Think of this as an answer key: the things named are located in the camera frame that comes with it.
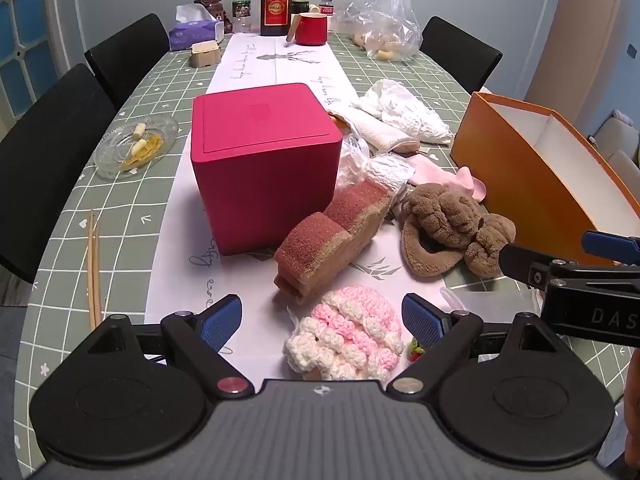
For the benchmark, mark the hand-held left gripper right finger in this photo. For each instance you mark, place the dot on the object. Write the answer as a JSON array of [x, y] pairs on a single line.
[[422, 317]]

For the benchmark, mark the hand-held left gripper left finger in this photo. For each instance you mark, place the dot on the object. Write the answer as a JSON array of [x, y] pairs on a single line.
[[222, 322]]

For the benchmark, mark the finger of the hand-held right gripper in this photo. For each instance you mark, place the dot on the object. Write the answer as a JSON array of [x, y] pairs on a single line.
[[525, 265], [607, 246]]

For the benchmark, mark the brown plush slipper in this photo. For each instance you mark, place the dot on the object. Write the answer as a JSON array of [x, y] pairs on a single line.
[[440, 220], [492, 242]]

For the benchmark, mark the pink white crocheted hat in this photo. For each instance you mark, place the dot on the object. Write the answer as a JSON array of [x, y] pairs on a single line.
[[345, 330]]

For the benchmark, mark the orange cardboard box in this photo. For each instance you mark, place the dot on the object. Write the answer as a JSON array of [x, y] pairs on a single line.
[[505, 155]]

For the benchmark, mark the red brown scrub sponge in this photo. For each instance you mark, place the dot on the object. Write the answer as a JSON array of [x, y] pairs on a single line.
[[362, 205], [310, 245]]

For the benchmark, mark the pink cloth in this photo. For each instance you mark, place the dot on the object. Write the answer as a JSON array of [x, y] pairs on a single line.
[[435, 172]]

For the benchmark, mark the crinkled clear plastic packaging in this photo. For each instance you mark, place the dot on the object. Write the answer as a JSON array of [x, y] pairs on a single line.
[[380, 170]]

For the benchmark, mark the white towel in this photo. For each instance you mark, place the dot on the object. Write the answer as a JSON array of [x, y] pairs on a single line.
[[372, 132]]

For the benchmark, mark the white cloth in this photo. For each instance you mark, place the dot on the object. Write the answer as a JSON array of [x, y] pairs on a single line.
[[405, 110]]

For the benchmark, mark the person's right forearm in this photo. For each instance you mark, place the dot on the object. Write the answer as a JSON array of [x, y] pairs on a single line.
[[632, 420]]

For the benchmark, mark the flat clear plastic bag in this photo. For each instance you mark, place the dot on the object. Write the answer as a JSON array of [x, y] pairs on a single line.
[[490, 300]]

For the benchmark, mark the beige sofa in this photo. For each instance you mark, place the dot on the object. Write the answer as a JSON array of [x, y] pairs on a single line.
[[617, 150]]

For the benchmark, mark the magenta storage box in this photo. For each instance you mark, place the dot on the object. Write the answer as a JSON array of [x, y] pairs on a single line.
[[260, 170]]

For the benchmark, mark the green checked tablecloth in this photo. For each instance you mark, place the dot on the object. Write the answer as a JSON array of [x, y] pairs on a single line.
[[65, 240]]

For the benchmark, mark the yellow fruit peel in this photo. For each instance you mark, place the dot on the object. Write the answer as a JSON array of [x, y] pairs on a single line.
[[145, 150]]

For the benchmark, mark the glass dish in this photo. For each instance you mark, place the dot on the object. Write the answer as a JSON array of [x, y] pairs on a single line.
[[112, 155]]

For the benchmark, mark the black chair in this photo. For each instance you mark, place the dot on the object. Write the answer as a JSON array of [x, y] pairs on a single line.
[[45, 160], [130, 55], [460, 50]]

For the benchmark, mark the white table runner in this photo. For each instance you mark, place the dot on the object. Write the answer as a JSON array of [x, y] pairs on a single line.
[[265, 65]]

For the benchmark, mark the small tan paper box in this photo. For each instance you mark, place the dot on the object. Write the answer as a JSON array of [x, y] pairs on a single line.
[[205, 55]]

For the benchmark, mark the large clear plastic bag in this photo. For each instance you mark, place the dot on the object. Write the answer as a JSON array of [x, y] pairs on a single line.
[[385, 15]]

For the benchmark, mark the purple tissue box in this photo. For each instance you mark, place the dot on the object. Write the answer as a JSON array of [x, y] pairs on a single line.
[[192, 32]]

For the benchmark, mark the red enamel mug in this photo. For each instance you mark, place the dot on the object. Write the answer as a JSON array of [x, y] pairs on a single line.
[[312, 30]]

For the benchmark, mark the clear water bottle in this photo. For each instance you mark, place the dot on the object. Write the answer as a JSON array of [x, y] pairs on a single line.
[[242, 10]]

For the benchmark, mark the brown bear figurine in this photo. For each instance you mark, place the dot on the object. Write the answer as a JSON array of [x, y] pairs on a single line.
[[212, 2]]

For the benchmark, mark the small red label bottle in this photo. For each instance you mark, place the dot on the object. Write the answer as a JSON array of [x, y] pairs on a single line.
[[326, 7]]

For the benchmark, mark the black jar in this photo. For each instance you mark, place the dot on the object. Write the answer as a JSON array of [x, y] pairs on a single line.
[[300, 6]]

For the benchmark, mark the blue paned window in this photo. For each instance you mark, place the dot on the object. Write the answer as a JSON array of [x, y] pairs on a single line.
[[22, 25]]

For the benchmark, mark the wall switch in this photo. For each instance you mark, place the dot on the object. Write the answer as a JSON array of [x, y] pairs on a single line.
[[632, 50]]

